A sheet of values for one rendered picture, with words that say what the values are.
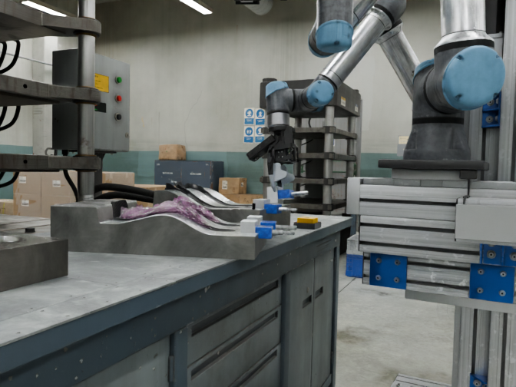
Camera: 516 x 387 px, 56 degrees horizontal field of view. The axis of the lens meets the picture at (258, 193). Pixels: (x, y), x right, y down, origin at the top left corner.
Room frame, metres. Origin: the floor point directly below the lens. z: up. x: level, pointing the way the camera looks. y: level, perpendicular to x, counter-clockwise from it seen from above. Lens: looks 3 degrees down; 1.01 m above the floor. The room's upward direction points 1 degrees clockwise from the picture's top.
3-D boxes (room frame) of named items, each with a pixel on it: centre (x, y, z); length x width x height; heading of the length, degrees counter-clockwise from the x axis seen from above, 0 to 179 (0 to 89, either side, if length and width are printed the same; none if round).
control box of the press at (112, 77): (2.11, 0.72, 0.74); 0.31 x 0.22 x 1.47; 156
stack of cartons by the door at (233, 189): (8.44, 0.26, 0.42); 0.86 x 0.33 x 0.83; 66
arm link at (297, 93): (1.63, -0.16, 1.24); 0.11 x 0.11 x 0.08; 10
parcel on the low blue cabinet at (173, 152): (8.93, 1.59, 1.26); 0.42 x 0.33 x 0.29; 66
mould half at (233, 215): (1.63, 0.17, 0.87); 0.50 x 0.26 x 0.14; 66
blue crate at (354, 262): (4.63, -1.20, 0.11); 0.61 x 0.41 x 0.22; 66
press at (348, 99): (6.23, -0.72, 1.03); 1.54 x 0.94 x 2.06; 156
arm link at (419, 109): (1.15, -0.42, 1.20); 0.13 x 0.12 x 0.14; 1
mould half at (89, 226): (1.26, 0.24, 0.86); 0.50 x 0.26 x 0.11; 83
